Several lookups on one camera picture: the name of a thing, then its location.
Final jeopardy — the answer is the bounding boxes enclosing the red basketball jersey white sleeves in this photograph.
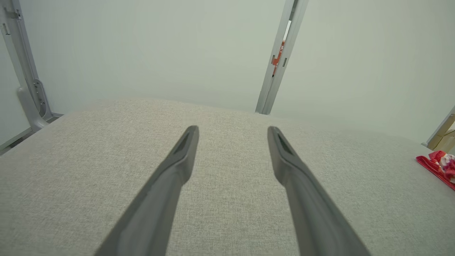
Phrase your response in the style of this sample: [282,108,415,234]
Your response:
[416,155,455,191]

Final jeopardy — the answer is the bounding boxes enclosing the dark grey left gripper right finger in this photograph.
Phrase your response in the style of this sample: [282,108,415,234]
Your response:
[267,126,372,256]

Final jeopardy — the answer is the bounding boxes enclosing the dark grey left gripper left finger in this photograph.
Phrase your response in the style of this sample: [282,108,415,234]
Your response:
[94,125,199,256]

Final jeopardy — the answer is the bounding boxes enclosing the grey partition post with foot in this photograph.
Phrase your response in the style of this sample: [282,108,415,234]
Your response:
[0,0,54,131]

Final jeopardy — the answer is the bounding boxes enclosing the orange strap behind post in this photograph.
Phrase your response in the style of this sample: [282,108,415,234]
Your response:
[271,41,286,77]

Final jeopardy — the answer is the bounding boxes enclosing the grey partition base rail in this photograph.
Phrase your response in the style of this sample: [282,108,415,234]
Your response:
[0,113,64,155]

